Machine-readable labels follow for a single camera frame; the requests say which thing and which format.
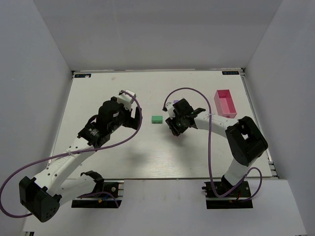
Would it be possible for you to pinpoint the green arch wood block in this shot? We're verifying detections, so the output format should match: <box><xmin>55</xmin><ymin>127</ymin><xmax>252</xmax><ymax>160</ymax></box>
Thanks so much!
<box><xmin>151</xmin><ymin>116</ymin><xmax>163</xmax><ymax>124</ymax></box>

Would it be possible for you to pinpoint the pink plastic box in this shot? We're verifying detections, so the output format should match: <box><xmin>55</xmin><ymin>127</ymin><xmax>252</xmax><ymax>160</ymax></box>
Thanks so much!
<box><xmin>214</xmin><ymin>89</ymin><xmax>237</xmax><ymax>118</ymax></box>

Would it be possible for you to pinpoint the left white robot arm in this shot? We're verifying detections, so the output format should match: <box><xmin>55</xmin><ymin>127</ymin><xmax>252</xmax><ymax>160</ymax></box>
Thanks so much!
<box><xmin>19</xmin><ymin>90</ymin><xmax>142</xmax><ymax>223</ymax></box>

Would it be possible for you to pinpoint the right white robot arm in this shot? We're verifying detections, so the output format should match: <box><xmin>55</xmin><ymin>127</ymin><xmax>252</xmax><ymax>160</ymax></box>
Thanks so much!
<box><xmin>163</xmin><ymin>99</ymin><xmax>268</xmax><ymax>198</ymax></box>

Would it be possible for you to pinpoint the left blue table label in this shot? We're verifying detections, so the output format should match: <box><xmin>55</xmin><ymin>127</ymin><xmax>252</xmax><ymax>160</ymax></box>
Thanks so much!
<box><xmin>74</xmin><ymin>74</ymin><xmax>91</xmax><ymax>78</ymax></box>

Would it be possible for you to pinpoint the blue table label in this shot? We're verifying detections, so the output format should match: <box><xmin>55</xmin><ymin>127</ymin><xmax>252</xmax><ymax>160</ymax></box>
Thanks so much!
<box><xmin>222</xmin><ymin>71</ymin><xmax>239</xmax><ymax>75</ymax></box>
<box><xmin>74</xmin><ymin>74</ymin><xmax>91</xmax><ymax>78</ymax></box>

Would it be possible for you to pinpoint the right blue table label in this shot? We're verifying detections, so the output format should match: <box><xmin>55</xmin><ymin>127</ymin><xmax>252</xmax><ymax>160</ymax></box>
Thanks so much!
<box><xmin>222</xmin><ymin>71</ymin><xmax>239</xmax><ymax>75</ymax></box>

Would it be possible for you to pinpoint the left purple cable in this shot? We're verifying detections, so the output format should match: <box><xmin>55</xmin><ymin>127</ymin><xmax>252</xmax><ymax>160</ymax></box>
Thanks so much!
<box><xmin>0</xmin><ymin>90</ymin><xmax>143</xmax><ymax>219</ymax></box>

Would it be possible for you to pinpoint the purple cable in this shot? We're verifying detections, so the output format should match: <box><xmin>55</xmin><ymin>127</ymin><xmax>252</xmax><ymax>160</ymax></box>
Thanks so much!
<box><xmin>163</xmin><ymin>87</ymin><xmax>263</xmax><ymax>200</ymax></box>
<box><xmin>0</xmin><ymin>90</ymin><xmax>143</xmax><ymax>219</ymax></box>

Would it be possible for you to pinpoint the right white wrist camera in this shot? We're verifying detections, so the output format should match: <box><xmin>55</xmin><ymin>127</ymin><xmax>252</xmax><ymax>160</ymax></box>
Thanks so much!
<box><xmin>162</xmin><ymin>102</ymin><xmax>175</xmax><ymax>119</ymax></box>

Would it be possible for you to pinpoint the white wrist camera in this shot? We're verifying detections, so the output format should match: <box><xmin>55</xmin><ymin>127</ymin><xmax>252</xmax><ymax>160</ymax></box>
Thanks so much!
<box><xmin>162</xmin><ymin>102</ymin><xmax>175</xmax><ymax>119</ymax></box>
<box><xmin>117</xmin><ymin>90</ymin><xmax>136</xmax><ymax>111</ymax></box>

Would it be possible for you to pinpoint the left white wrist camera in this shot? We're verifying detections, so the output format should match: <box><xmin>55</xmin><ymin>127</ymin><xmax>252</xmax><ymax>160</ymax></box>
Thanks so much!
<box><xmin>117</xmin><ymin>90</ymin><xmax>136</xmax><ymax>111</ymax></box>

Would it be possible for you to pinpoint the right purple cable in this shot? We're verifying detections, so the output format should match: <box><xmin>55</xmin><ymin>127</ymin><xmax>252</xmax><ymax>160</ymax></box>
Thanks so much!
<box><xmin>163</xmin><ymin>87</ymin><xmax>263</xmax><ymax>200</ymax></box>

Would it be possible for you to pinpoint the aluminium table edge rail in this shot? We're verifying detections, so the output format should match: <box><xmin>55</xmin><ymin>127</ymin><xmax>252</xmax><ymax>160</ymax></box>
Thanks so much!
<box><xmin>240</xmin><ymin>67</ymin><xmax>279</xmax><ymax>179</ymax></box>

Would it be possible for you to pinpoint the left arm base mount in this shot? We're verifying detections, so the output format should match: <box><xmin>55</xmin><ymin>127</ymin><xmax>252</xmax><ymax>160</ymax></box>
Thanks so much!
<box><xmin>71</xmin><ymin>180</ymin><xmax>124</xmax><ymax>209</ymax></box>

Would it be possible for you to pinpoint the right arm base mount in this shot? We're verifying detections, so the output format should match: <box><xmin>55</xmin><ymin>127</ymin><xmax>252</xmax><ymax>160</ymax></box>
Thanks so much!
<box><xmin>201</xmin><ymin>181</ymin><xmax>253</xmax><ymax>209</ymax></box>

